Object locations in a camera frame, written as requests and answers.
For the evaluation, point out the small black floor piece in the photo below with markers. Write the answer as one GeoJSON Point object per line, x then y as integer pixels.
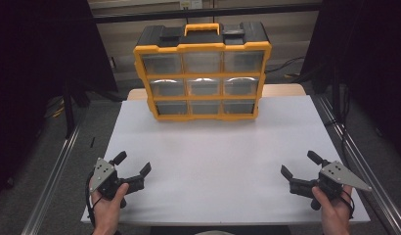
{"type": "Point", "coordinates": [92, 142]}

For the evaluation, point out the black horizontal bar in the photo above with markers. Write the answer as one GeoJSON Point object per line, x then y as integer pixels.
{"type": "Point", "coordinates": [140, 15]}

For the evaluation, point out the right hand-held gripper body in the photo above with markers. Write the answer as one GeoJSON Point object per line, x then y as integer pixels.
{"type": "Point", "coordinates": [338, 174]}

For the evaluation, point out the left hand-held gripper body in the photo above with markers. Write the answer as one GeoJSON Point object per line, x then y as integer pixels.
{"type": "Point", "coordinates": [103, 173]}

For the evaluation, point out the black metal stand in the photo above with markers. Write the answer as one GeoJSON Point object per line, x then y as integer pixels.
{"type": "Point", "coordinates": [68, 114]}

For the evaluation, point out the person's left hand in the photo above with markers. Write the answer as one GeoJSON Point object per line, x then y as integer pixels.
{"type": "Point", "coordinates": [107, 212]}

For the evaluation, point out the set of clear organizer drawers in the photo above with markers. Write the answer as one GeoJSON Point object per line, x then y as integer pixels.
{"type": "Point", "coordinates": [162, 63]}

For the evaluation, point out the white table cover board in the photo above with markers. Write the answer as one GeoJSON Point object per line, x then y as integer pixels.
{"type": "Point", "coordinates": [205, 163]}

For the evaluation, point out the white wall outlet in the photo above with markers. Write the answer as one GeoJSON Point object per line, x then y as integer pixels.
{"type": "Point", "coordinates": [190, 4]}

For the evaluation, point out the aluminium floor rail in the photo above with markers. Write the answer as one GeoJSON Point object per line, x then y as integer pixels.
{"type": "Point", "coordinates": [368, 169]}
{"type": "Point", "coordinates": [48, 192]}

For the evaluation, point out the black curtain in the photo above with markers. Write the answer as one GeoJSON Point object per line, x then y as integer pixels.
{"type": "Point", "coordinates": [378, 49]}
{"type": "Point", "coordinates": [25, 65]}

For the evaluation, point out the yellow and black drawer organizer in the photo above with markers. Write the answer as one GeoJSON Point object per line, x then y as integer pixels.
{"type": "Point", "coordinates": [205, 75]}

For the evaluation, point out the person's right hand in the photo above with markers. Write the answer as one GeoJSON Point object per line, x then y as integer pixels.
{"type": "Point", "coordinates": [334, 213]}

